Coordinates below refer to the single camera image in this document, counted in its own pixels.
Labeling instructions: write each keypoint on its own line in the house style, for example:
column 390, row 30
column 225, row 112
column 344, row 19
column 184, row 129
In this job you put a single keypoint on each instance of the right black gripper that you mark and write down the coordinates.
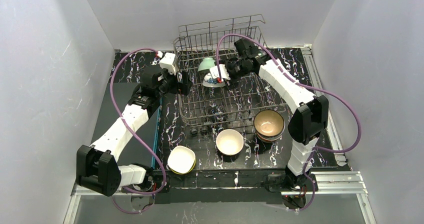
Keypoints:
column 230, row 68

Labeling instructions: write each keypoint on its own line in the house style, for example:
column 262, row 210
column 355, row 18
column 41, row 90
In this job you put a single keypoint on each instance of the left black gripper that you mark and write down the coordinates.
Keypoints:
column 182, row 84

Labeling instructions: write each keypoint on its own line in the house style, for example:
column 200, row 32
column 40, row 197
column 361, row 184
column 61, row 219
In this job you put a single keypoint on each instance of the blue floral bowl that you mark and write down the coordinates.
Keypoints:
column 210, row 80

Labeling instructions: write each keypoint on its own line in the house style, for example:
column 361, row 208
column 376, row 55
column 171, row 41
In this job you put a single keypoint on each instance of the green celadon bowl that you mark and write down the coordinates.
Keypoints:
column 206, row 64

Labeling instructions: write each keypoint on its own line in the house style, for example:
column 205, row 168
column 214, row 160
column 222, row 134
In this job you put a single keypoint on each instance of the cream white round bowl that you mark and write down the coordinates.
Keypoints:
column 229, row 142

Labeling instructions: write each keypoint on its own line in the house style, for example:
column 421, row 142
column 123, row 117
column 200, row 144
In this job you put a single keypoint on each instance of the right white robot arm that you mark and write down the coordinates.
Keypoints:
column 309, row 111

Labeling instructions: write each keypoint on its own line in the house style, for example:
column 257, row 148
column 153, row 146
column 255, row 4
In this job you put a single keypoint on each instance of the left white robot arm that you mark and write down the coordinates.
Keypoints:
column 97, row 166

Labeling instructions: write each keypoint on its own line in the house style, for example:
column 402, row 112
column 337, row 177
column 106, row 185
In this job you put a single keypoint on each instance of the tan interior dark bowl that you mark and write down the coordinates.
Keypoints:
column 269, row 123

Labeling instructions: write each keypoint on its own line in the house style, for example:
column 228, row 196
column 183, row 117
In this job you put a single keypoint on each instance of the white square bowl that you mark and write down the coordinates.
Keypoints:
column 181, row 159

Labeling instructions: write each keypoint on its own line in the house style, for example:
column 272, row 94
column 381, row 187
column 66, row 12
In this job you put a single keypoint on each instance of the yellow rimmed bowl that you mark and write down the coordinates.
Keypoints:
column 182, row 173

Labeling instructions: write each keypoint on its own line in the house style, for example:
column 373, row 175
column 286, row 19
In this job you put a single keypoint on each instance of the orange striped bowl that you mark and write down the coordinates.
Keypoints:
column 268, row 139

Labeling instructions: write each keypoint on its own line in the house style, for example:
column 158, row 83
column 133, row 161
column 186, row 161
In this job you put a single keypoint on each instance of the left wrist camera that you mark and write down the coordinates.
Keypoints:
column 169, row 61

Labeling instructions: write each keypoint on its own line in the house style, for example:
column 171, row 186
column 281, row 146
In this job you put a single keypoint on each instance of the grey wire dish rack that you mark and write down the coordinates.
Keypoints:
column 233, row 105

